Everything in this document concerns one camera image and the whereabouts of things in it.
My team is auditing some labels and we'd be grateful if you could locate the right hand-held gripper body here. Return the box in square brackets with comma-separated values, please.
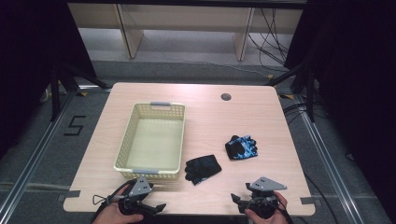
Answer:
[245, 176, 289, 219]

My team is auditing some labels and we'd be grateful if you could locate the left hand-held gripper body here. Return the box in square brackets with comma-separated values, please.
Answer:
[118, 176, 155, 217]

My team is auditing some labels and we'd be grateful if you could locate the blue and black glove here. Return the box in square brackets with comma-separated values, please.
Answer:
[224, 134, 259, 161]

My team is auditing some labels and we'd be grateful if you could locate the yellow plastic basket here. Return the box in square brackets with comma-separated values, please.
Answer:
[113, 101, 187, 182]

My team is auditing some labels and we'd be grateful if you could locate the person's right hand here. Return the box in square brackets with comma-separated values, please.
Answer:
[244, 190, 290, 224]

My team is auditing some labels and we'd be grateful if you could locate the person's left hand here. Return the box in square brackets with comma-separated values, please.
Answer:
[92, 184, 145, 224]

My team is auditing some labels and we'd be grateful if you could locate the black tape floor mark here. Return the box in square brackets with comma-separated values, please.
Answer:
[63, 115, 87, 137]

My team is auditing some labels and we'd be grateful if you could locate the black metal stand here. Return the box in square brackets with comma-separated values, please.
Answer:
[263, 60, 317, 123]
[49, 62, 110, 122]

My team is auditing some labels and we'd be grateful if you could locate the dark curtain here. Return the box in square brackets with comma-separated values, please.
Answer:
[0, 0, 98, 160]
[283, 0, 396, 216]

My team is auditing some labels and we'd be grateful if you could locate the light wooden shelf unit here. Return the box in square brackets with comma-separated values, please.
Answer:
[67, 3, 304, 62]

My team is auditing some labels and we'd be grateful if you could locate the black cable loop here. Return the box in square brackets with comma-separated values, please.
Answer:
[92, 193, 120, 207]

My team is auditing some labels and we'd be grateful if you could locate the aluminium floor rail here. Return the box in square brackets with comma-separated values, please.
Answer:
[0, 90, 78, 216]
[293, 92, 365, 224]

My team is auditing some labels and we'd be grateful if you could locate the bundle of black floor cables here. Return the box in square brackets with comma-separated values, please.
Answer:
[247, 7, 291, 67]

